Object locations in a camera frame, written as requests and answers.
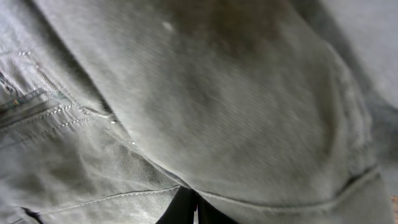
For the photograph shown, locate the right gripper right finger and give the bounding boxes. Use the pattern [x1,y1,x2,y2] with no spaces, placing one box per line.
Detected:
[198,196,238,224]

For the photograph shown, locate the grey shorts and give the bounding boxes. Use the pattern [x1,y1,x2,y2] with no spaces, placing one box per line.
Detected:
[1,0,397,223]

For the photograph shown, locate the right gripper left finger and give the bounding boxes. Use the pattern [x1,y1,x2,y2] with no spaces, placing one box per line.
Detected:
[156,187,197,224]

